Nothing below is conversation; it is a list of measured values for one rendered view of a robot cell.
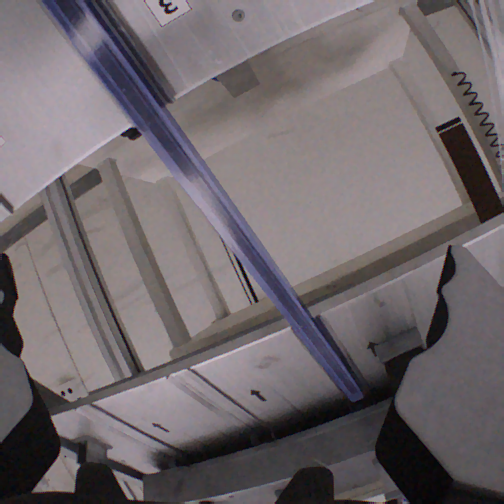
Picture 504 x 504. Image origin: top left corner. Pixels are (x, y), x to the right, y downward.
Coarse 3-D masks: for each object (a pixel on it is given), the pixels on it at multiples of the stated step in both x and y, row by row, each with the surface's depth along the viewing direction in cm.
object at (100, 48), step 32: (64, 0) 13; (64, 32) 14; (96, 32) 14; (96, 64) 15; (128, 64) 15; (128, 96) 16; (160, 128) 17; (192, 160) 18; (192, 192) 20; (224, 192) 21; (224, 224) 21; (256, 256) 23; (288, 288) 25; (288, 320) 27; (320, 352) 30; (352, 384) 35
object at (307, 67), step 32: (384, 0) 58; (416, 0) 61; (320, 32) 63; (352, 32) 67; (384, 32) 71; (256, 64) 66; (288, 64) 70; (320, 64) 76; (352, 64) 82; (384, 64) 88; (192, 96) 67; (224, 96) 73; (256, 96) 79; (288, 96) 86; (320, 96) 94; (192, 128) 81; (224, 128) 89; (256, 128) 98; (96, 160) 73; (128, 160) 81; (160, 160) 90
